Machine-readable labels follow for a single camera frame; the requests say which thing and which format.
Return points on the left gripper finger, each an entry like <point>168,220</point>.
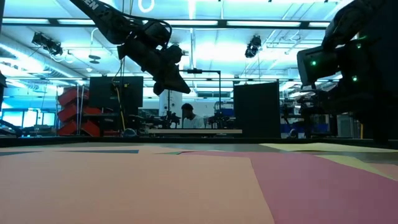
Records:
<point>159,88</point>
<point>177,84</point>

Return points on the orange paper sheet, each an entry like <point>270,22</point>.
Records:
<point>124,186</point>

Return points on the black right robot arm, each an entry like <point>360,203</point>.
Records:
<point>367,62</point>

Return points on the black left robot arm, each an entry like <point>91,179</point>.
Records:
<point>105,18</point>

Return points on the white pillar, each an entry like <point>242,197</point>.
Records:
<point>164,102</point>

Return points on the black background robot arms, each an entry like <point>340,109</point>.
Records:
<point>169,119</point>

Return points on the person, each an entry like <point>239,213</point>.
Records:
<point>192,122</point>

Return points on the black ceiling discs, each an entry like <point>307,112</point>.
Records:
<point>94,57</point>

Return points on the black monitor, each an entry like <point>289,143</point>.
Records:
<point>102,93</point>

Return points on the black divider board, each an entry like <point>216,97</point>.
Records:
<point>258,118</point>

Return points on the blue board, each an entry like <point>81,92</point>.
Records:
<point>289,128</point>

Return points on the black background robot workstation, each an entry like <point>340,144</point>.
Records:
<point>308,124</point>

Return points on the black slanted bar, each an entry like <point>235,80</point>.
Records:
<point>11,129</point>

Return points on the red paper sheet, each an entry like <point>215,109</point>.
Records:
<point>326,193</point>

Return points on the black partition panel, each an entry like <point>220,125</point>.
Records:
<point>394,9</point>

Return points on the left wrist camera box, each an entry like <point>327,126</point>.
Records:
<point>174,54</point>

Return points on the black aluminium table frame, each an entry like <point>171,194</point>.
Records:
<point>199,140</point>

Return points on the black ceiling camera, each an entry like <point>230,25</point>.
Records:
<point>253,46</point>

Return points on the black ceiling light rail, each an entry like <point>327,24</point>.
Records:
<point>53,21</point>

